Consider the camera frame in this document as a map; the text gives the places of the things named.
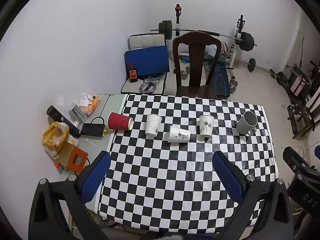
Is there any black floor barbell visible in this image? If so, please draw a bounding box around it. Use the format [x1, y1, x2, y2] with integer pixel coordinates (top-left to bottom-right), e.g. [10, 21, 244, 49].
[244, 58, 290, 85]

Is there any grey mug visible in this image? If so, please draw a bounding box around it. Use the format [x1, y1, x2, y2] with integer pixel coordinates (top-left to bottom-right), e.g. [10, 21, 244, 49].
[236, 111, 258, 136]

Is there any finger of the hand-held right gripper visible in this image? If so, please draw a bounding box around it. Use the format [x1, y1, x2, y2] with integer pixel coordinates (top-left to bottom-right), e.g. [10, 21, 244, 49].
[282, 146, 320, 173]

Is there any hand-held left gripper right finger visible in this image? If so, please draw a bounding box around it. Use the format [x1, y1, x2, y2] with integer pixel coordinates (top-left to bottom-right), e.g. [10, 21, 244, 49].
[212, 151, 294, 240]

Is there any black cylindrical bottle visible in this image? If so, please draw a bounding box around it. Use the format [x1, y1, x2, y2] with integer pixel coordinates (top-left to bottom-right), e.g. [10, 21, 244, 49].
[46, 105, 82, 139]

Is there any dark bottle with red label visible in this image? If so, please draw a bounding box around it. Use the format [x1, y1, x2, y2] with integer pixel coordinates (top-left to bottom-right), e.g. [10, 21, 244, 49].
[129, 62, 139, 83]

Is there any black box with cable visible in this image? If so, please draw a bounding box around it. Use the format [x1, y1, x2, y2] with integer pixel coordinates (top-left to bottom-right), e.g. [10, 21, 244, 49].
[80, 116, 106, 138]

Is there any white padded chair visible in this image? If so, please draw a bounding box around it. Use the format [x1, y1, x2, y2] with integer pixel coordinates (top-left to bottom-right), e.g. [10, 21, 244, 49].
[121, 33, 171, 95]

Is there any orange cardboard box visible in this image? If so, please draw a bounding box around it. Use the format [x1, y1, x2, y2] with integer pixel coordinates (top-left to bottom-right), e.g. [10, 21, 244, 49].
[57, 141, 89, 173]

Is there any blue bag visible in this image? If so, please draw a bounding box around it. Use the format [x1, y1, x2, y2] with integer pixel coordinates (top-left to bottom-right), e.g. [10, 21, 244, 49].
[214, 74, 230, 97]

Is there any white cup with bamboo print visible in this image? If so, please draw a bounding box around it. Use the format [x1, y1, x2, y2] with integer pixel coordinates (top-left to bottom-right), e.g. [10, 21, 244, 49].
[199, 115, 215, 138]

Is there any white cup with black calligraphy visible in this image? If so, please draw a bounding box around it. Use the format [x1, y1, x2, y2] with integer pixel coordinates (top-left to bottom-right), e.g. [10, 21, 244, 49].
[168, 125, 191, 143]

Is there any clear tissue pack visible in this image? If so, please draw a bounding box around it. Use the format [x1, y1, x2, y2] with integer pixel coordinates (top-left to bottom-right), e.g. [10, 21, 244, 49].
[68, 102, 88, 121]

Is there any yellow plastic bag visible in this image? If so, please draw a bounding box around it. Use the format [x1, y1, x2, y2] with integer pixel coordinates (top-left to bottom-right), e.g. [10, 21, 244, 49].
[42, 121, 70, 160]

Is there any white weight bench rack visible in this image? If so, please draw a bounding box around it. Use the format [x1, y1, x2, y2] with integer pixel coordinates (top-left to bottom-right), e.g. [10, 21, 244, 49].
[174, 4, 247, 77]

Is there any white cup with bird print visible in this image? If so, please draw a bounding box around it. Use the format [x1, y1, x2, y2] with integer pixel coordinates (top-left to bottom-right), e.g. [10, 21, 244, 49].
[145, 114, 163, 139]

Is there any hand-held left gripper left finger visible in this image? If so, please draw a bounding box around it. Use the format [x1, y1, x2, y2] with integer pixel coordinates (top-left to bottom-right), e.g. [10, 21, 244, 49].
[28, 151, 112, 240]

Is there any dark wooden chair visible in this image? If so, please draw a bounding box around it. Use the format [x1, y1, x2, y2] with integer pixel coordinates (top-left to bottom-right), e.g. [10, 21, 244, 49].
[172, 31, 222, 99]

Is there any orange snack bag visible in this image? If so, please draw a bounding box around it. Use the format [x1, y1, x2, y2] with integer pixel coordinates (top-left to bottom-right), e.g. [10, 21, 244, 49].
[79, 93, 101, 113]

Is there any blue badminton racket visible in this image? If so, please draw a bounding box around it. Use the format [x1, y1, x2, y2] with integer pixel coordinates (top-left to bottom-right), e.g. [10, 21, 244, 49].
[204, 61, 234, 73]

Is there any black and white checkered tablecloth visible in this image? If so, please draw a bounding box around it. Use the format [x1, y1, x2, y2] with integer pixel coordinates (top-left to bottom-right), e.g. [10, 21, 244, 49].
[98, 94, 280, 235]

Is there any barbell with black plates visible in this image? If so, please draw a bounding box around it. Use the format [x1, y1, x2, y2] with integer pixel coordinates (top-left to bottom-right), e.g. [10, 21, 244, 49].
[151, 20, 258, 53]

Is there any red ribbed paper cup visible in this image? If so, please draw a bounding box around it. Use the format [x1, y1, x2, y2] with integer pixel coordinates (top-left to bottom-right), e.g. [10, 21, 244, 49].
[107, 112, 134, 131]

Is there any dark wooden rack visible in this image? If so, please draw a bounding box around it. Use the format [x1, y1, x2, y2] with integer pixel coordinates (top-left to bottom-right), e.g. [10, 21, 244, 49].
[286, 60, 320, 140]

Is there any blue board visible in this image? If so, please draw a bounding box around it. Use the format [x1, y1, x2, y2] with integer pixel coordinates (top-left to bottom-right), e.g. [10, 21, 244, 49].
[124, 45, 170, 77]

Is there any chrome weight plate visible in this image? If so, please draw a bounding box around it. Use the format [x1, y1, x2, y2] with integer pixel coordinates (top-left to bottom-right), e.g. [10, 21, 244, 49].
[139, 81, 157, 94]
[144, 75, 163, 85]

